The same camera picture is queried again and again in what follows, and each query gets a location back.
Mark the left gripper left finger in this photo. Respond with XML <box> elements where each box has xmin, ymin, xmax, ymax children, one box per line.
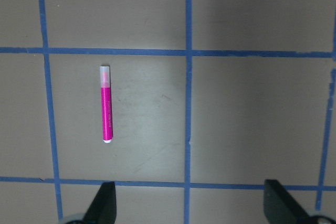
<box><xmin>83</xmin><ymin>182</ymin><xmax>117</xmax><ymax>224</ymax></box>

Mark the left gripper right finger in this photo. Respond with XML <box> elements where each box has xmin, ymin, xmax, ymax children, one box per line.
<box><xmin>264</xmin><ymin>179</ymin><xmax>314</xmax><ymax>224</ymax></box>

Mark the pink highlighter pen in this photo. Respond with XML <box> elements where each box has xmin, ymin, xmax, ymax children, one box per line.
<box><xmin>99</xmin><ymin>66</ymin><xmax>113</xmax><ymax>143</ymax></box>

